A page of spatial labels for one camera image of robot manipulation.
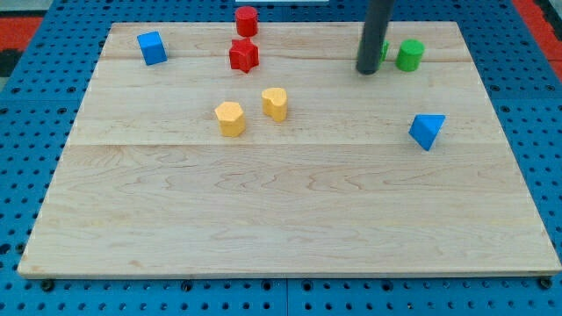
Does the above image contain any yellow hexagon block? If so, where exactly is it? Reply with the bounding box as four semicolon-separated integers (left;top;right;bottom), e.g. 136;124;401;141
214;102;246;137

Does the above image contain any yellow heart block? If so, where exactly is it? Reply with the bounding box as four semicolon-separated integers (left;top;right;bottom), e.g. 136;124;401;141
262;88;288;122

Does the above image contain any light wooden board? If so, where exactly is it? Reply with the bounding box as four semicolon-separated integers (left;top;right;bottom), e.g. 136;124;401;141
18;22;561;279

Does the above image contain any red star block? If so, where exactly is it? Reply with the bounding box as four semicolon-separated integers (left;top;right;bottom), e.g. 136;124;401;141
229;38;259;73

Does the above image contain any red cylinder block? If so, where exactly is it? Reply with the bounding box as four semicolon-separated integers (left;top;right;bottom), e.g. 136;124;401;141
234;6;258;37

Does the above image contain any blue triangle block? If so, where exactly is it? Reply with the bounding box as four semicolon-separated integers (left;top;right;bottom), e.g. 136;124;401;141
408;114;446;151

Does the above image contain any green block behind rod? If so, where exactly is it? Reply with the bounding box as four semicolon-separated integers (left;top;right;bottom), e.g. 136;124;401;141
379;40;390;62

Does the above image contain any green cylinder block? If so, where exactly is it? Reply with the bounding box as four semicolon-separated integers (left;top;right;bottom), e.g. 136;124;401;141
395;39;425;72

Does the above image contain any blue cube block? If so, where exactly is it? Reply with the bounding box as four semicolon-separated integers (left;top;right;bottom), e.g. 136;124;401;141
137;31;168;66

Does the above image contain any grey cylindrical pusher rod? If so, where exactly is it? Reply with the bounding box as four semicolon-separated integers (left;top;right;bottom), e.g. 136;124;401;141
356;0;395;75

